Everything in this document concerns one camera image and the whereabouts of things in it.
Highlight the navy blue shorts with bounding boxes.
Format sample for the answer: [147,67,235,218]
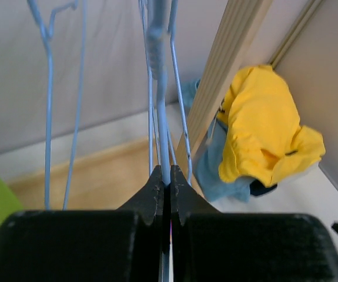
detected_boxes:
[249,180,277,197]

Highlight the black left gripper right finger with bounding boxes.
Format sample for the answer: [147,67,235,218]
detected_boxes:
[170,166,338,281]

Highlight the light blue shorts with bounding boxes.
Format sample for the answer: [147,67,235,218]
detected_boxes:
[182,78,252,203]

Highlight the blue hanger of navy shorts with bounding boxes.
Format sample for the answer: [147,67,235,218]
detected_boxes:
[138,0,160,175]

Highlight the wooden clothes rack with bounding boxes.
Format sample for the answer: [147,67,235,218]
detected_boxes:
[6,0,272,211]

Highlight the blue hanger of yellow shorts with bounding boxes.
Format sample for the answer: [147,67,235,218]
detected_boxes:
[146,1,170,187]

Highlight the blue hanger of light shorts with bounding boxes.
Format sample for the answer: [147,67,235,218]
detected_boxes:
[27,1,88,209]

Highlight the yellow shorts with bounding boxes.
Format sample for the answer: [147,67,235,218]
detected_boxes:
[217,65,326,187]

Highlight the blue hanger of camouflage shorts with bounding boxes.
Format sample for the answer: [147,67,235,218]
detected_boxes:
[168,0,192,186]

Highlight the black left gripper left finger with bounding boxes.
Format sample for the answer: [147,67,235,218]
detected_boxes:
[0,166,164,281]

